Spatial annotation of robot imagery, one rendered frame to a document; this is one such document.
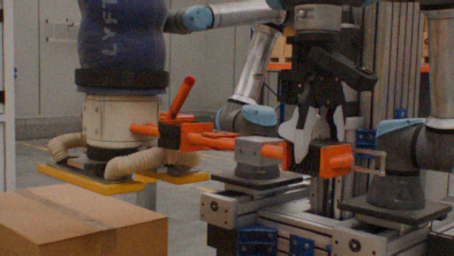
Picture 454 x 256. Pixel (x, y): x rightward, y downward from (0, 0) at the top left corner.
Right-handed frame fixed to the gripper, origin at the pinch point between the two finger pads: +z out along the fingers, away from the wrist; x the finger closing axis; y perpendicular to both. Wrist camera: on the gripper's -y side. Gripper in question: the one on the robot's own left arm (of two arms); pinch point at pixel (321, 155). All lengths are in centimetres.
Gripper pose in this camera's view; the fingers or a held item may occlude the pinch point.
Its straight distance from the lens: 88.0
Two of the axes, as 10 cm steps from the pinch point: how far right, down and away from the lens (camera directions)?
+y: -6.8, -0.9, 7.3
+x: -7.4, 0.4, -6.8
